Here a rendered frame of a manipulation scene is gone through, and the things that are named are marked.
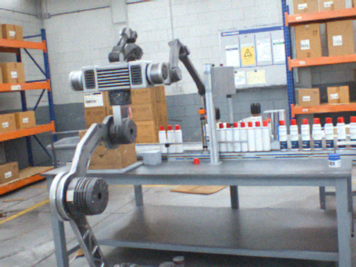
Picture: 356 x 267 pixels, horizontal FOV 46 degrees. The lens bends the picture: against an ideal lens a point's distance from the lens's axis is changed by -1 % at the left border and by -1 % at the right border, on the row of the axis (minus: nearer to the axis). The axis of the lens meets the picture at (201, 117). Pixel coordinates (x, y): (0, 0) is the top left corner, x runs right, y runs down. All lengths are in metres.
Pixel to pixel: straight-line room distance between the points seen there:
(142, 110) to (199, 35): 1.96
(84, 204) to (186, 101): 5.70
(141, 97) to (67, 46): 2.79
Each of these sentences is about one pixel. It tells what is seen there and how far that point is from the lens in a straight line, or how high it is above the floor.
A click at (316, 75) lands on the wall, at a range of 7.19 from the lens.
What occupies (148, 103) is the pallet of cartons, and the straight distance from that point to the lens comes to 6.28.
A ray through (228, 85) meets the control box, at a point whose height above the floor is 1.34.
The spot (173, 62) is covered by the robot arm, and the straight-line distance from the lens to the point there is 2.61.
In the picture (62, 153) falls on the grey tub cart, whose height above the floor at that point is 0.70.
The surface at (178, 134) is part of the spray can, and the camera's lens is 3.05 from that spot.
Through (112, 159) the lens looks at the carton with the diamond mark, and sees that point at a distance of 2.88.
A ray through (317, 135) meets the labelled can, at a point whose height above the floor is 0.98.
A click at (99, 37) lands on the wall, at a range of 8.29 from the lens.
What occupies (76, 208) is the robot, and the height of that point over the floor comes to 0.84.
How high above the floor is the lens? 1.37
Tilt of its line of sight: 5 degrees down
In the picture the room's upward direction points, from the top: 5 degrees counter-clockwise
